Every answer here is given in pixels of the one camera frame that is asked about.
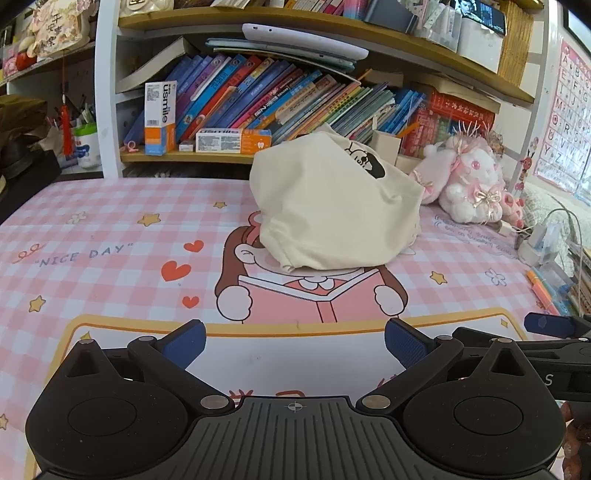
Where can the tall white orange box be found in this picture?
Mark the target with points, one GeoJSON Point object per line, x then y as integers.
{"type": "Point", "coordinates": [159, 120]}

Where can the white charger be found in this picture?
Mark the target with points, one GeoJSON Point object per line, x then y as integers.
{"type": "Point", "coordinates": [538, 244]}

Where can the person's right hand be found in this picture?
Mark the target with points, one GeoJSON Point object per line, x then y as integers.
{"type": "Point", "coordinates": [579, 438]}

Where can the beige pen holder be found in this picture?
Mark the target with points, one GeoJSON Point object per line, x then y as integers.
{"type": "Point", "coordinates": [385, 146]}

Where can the long white orange box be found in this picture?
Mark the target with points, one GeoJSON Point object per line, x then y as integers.
{"type": "Point", "coordinates": [231, 141]}

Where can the white bottle green lid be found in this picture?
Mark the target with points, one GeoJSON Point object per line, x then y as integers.
{"type": "Point", "coordinates": [87, 150]}

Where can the deer wall sticker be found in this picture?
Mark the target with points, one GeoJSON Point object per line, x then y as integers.
{"type": "Point", "coordinates": [527, 164]}

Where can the small beige box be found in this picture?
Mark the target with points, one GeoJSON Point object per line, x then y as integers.
{"type": "Point", "coordinates": [408, 164]}

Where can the wooden bookshelf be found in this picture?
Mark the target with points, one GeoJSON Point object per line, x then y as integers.
{"type": "Point", "coordinates": [194, 17]}

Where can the orange marker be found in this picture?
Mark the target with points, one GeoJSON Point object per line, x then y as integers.
{"type": "Point", "coordinates": [540, 288]}

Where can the white shelf unit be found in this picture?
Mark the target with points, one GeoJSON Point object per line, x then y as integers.
{"type": "Point", "coordinates": [107, 92]}

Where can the dark bag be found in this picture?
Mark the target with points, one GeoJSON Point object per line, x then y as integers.
{"type": "Point", "coordinates": [23, 152]}

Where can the white tablet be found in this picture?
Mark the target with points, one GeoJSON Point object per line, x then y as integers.
{"type": "Point", "coordinates": [295, 40]}

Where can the red book set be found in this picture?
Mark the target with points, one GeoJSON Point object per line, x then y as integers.
{"type": "Point", "coordinates": [461, 120]}

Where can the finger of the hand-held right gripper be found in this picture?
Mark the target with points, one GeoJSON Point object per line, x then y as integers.
{"type": "Point", "coordinates": [549, 324]}
{"type": "Point", "coordinates": [554, 353]}

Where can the pink white plush rabbit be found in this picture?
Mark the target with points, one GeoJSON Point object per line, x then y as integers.
{"type": "Point", "coordinates": [471, 184]}

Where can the row of colourful books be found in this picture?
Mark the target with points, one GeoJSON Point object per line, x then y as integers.
{"type": "Point", "coordinates": [258, 92]}

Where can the pink checked desk mat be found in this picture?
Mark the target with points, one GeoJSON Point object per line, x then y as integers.
{"type": "Point", "coordinates": [115, 221]}

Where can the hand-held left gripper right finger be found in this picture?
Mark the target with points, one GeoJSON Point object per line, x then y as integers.
{"type": "Point", "coordinates": [405, 344]}

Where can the alphabet wall poster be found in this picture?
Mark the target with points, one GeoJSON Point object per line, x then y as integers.
{"type": "Point", "coordinates": [565, 120]}

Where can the cream t-shirt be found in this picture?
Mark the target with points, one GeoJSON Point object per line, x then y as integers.
{"type": "Point", "coordinates": [323, 207]}

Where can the floral plush wall decoration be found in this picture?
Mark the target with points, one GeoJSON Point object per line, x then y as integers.
{"type": "Point", "coordinates": [55, 27]}

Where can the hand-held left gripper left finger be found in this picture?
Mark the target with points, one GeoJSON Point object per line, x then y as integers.
{"type": "Point", "coordinates": [184, 344]}

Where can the red tassel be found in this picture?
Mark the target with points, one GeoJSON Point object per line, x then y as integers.
{"type": "Point", "coordinates": [67, 124]}

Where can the small brown box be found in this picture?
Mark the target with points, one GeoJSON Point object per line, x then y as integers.
{"type": "Point", "coordinates": [187, 146]}

